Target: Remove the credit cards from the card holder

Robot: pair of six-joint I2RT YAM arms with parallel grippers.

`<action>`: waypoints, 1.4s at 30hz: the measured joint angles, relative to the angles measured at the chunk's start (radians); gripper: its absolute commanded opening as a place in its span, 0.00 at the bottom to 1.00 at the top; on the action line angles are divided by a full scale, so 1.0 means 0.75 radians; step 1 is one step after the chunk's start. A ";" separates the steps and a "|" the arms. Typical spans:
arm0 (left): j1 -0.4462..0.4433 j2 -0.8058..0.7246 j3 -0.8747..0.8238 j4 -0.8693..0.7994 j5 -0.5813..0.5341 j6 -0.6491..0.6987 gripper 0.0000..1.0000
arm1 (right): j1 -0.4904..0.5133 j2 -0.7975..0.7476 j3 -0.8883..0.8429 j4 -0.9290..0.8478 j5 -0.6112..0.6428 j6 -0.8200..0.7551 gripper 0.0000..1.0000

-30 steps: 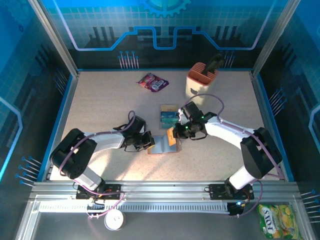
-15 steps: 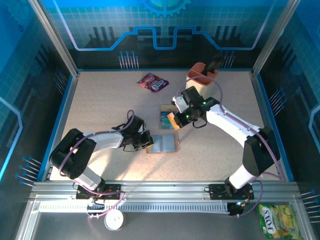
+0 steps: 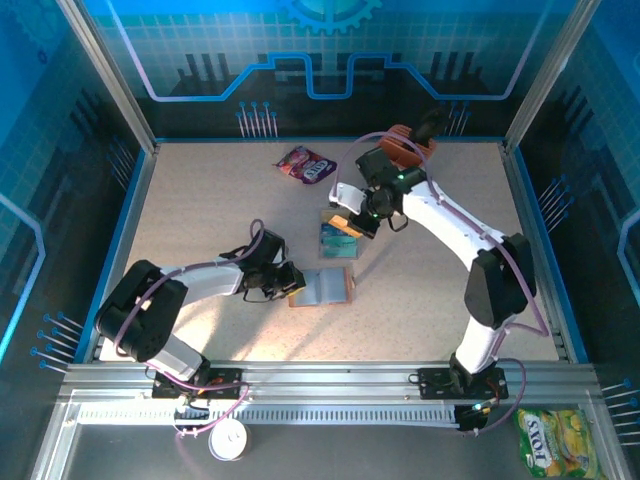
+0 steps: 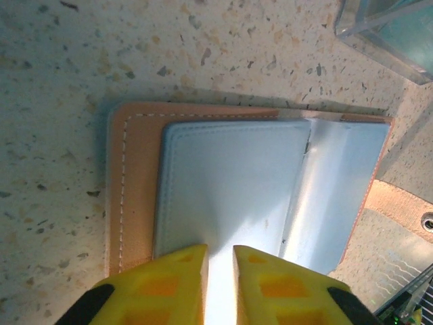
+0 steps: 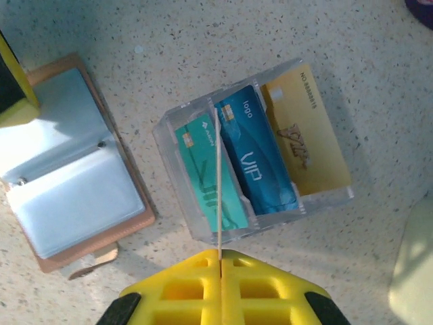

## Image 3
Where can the aluminium frame post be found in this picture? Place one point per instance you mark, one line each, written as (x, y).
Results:
(547, 75)
(114, 80)

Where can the teal credit card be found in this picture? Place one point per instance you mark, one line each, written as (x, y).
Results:
(340, 248)

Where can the white round cap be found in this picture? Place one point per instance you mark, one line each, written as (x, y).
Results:
(227, 440)

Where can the tan leather card holder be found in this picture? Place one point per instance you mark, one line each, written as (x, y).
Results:
(330, 287)

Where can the orange credit card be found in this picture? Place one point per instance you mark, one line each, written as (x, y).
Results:
(340, 222)

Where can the cream knife block orange top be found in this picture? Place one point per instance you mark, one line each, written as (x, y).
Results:
(400, 145)

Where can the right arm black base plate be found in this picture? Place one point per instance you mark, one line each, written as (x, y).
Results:
(435, 385)

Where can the purple candy bag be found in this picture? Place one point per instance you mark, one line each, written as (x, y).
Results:
(307, 167)

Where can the black control box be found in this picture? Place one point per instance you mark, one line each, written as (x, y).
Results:
(470, 422)

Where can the green yellow candy bag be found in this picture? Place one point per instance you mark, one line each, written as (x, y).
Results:
(555, 440)

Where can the clear plastic tray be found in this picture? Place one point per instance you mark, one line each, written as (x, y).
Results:
(323, 219)

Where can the aluminium side rail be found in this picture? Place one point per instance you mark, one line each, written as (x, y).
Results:
(130, 225)
(531, 225)

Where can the aluminium front rail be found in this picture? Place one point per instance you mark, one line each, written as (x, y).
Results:
(325, 382)

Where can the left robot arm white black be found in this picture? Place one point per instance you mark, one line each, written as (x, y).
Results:
(210, 282)

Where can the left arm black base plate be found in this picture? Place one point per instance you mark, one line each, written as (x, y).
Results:
(225, 380)

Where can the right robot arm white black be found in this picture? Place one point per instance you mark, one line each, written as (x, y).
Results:
(450, 220)

